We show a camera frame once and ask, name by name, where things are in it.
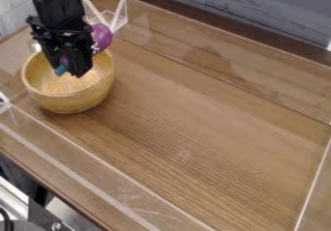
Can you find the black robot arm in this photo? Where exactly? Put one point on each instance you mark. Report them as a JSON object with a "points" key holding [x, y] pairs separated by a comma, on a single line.
{"points": [[64, 34]]}

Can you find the brown wooden bowl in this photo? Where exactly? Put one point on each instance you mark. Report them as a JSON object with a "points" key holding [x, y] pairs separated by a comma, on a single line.
{"points": [[66, 94]]}

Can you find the clear acrylic tray wall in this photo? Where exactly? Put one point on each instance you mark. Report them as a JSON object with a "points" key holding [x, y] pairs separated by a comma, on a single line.
{"points": [[210, 142]]}

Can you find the clear acrylic corner bracket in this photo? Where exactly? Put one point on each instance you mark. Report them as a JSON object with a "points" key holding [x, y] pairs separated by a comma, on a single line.
{"points": [[113, 19]]}

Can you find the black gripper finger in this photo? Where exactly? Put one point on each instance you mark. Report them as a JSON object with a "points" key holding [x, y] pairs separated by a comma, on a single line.
{"points": [[52, 50], [80, 59]]}

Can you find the purple toy eggplant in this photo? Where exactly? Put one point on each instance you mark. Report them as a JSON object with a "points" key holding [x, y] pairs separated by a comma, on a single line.
{"points": [[103, 38]]}

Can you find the black metal table bracket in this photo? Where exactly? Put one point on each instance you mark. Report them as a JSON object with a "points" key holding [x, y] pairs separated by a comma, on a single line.
{"points": [[45, 219]]}

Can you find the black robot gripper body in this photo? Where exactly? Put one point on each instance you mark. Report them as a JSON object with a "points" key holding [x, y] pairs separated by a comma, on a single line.
{"points": [[60, 20]]}

